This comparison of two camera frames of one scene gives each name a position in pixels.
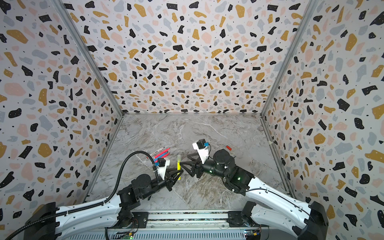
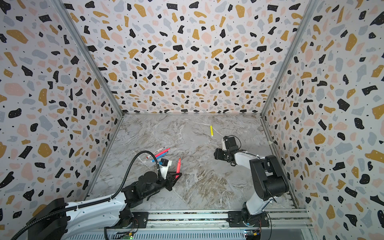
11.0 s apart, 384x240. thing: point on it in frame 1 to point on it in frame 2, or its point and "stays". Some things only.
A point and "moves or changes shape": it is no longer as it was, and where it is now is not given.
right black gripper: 198,168 to 222,154
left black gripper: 168,181 stays
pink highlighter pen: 163,157 moves or changes shape
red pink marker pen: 162,152 stays
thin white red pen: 156,152 stays
